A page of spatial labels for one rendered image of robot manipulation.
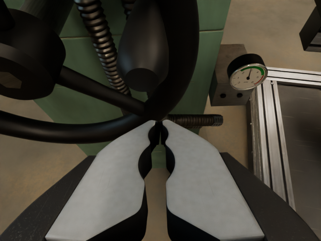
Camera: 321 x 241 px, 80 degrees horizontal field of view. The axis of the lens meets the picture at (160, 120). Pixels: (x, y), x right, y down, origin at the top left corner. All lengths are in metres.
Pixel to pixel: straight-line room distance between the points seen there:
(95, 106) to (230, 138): 0.74
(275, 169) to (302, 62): 0.96
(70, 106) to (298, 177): 0.78
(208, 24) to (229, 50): 0.14
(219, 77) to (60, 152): 0.92
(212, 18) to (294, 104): 0.74
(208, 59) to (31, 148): 1.05
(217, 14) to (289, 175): 0.62
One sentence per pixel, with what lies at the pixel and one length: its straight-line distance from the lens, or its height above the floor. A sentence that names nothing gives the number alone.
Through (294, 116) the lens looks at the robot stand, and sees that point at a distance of 0.99.
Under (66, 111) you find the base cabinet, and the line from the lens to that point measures 0.58.
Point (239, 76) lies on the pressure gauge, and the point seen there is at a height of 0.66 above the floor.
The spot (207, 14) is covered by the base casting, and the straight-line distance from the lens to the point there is 0.36.
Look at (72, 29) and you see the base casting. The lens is 0.39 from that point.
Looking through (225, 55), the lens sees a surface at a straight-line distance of 0.47.
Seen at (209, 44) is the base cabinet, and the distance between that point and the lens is 0.39.
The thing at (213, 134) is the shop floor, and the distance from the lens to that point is 1.06.
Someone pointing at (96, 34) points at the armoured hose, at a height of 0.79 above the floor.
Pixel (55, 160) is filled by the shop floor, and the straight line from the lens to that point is 1.14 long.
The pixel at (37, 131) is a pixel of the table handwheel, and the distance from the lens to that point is 0.29.
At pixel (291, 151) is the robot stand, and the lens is 0.89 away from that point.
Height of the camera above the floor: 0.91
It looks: 58 degrees down
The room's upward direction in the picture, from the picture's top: 5 degrees counter-clockwise
